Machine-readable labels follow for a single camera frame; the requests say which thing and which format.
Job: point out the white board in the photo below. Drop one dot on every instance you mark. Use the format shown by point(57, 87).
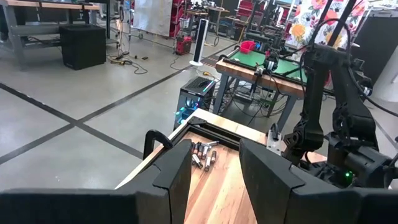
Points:
point(152, 17)

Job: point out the black partition panel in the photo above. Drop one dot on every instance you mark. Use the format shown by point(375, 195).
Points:
point(379, 46)

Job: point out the silver mounting plate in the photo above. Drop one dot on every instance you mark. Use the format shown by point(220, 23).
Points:
point(274, 143)

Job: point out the floral fabric screen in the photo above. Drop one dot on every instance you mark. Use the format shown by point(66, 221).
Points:
point(303, 28)

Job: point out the black table clamp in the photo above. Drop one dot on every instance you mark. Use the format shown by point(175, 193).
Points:
point(147, 146)

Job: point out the black computer tower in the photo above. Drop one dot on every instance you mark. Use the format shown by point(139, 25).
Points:
point(192, 96)

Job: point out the silver battery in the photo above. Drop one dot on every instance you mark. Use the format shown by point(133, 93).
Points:
point(207, 164)
point(213, 143)
point(197, 161)

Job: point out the wooden workbench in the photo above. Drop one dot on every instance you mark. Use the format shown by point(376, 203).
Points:
point(34, 29)

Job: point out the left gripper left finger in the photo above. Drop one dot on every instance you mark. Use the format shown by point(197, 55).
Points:
point(93, 208)

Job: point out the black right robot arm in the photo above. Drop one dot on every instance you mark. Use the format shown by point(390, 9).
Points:
point(317, 93)

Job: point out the grey-legged workbench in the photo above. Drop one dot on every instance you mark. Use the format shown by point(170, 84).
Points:
point(248, 71)

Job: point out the white tower fan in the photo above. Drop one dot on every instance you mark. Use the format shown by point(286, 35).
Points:
point(200, 37)

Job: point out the red plastic bin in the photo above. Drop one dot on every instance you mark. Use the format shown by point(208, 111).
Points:
point(247, 47)

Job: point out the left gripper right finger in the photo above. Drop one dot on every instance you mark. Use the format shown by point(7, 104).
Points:
point(311, 208)

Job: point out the black equipment box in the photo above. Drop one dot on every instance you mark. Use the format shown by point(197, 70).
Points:
point(82, 46)

